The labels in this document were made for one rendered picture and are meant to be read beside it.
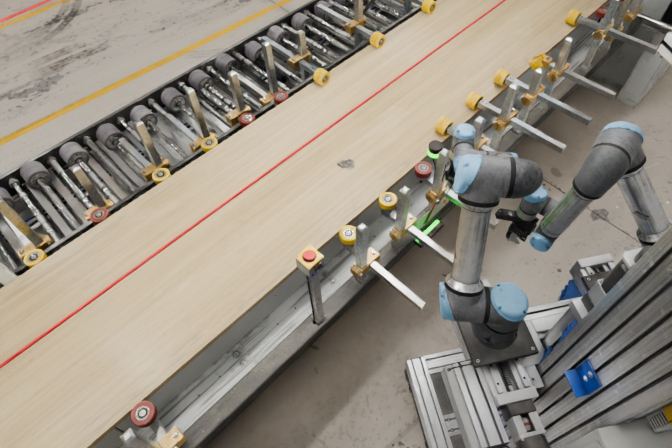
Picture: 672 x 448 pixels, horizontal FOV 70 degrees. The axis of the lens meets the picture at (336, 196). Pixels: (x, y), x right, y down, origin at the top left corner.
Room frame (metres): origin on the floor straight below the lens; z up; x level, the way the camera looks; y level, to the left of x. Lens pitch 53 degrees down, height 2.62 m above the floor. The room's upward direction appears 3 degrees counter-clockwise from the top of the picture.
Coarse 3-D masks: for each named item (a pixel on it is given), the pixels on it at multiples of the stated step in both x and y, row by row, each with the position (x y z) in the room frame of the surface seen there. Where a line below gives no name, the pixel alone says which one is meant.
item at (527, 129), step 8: (480, 104) 1.78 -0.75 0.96; (488, 104) 1.78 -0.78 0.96; (488, 112) 1.75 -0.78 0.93; (496, 112) 1.72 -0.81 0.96; (512, 120) 1.66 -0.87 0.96; (520, 128) 1.61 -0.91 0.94; (528, 128) 1.60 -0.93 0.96; (536, 136) 1.55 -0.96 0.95; (544, 136) 1.54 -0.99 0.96; (552, 144) 1.49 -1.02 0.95; (560, 144) 1.48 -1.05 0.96; (560, 152) 1.46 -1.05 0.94
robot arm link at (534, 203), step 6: (540, 186) 1.08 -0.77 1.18; (534, 192) 1.06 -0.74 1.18; (540, 192) 1.05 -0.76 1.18; (546, 192) 1.05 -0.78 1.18; (522, 198) 1.08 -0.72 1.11; (528, 198) 1.05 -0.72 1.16; (534, 198) 1.03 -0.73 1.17; (540, 198) 1.03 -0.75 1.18; (546, 198) 1.04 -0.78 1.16; (522, 204) 1.06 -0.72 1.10; (528, 204) 1.04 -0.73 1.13; (534, 204) 1.03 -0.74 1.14; (540, 204) 1.02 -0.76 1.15; (522, 210) 1.05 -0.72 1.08; (528, 210) 1.03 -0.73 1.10; (534, 210) 1.02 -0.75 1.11; (540, 210) 1.01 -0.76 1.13
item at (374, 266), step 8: (352, 248) 1.07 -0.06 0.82; (376, 264) 0.98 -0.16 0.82; (376, 272) 0.95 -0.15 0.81; (384, 272) 0.94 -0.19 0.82; (384, 280) 0.92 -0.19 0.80; (392, 280) 0.91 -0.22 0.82; (400, 288) 0.87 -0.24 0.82; (408, 296) 0.83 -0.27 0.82; (416, 296) 0.83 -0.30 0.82; (416, 304) 0.80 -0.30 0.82; (424, 304) 0.79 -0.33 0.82
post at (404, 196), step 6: (402, 192) 1.14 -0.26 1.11; (408, 192) 1.14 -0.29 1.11; (402, 198) 1.14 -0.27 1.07; (408, 198) 1.14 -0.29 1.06; (402, 204) 1.14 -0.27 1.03; (408, 204) 1.15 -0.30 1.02; (402, 210) 1.13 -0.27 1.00; (396, 216) 1.15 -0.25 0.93; (402, 216) 1.13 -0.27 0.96; (396, 222) 1.15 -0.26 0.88; (402, 222) 1.13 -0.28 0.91; (396, 228) 1.15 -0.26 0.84; (402, 228) 1.14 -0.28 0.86; (402, 240) 1.15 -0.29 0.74
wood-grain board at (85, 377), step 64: (448, 0) 2.82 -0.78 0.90; (512, 0) 2.78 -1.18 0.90; (576, 0) 2.74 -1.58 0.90; (384, 64) 2.21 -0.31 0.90; (448, 64) 2.18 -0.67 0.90; (512, 64) 2.15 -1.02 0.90; (256, 128) 1.75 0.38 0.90; (320, 128) 1.73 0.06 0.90; (384, 128) 1.70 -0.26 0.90; (192, 192) 1.36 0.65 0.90; (256, 192) 1.34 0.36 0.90; (320, 192) 1.32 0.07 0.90; (64, 256) 1.05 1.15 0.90; (128, 256) 1.04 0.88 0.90; (192, 256) 1.02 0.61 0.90; (256, 256) 1.01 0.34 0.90; (0, 320) 0.78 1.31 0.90; (128, 320) 0.75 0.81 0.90; (192, 320) 0.74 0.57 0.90; (0, 384) 0.54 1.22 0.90; (64, 384) 0.53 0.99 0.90; (128, 384) 0.52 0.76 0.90
